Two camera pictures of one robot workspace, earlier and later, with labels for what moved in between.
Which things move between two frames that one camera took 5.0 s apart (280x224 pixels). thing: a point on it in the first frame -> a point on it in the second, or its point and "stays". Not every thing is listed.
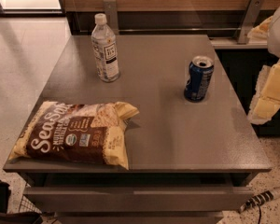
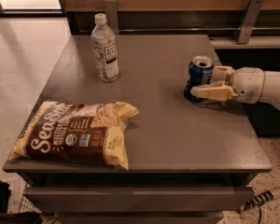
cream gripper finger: (272, 91) -> (219, 72)
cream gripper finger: (260, 32) -> (217, 91)
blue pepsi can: (199, 78) stays
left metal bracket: (111, 12) stays
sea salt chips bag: (92, 133) stays
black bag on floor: (0, 197) stays
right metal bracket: (252, 12) stays
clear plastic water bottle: (105, 51) stays
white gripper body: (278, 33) -> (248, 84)
